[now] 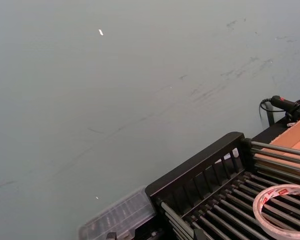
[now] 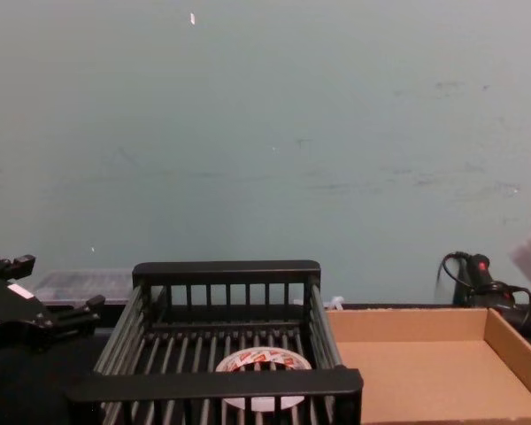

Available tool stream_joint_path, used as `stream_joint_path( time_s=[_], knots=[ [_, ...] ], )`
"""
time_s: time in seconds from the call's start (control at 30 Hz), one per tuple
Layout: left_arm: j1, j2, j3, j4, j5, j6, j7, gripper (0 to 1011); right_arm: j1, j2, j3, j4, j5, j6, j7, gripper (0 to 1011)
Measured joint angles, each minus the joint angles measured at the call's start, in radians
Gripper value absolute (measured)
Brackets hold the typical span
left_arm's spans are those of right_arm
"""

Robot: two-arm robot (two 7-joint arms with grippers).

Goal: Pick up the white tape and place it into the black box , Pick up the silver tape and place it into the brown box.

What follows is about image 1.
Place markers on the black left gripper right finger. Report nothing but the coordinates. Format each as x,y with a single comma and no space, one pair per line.
199,235

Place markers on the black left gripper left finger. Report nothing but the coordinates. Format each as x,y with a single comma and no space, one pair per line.
111,236

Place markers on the roll of white tape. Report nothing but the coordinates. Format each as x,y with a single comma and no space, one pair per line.
258,207

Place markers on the clear plastic case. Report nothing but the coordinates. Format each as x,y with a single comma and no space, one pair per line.
120,215

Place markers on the black rack with steel bars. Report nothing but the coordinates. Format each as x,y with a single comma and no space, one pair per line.
202,175

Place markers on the small white plastic piece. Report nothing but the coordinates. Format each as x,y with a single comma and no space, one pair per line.
235,152

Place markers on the shallow brown cardboard tray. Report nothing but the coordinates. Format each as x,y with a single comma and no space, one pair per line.
296,135

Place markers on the plain pale wall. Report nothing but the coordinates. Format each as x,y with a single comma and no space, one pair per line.
115,87

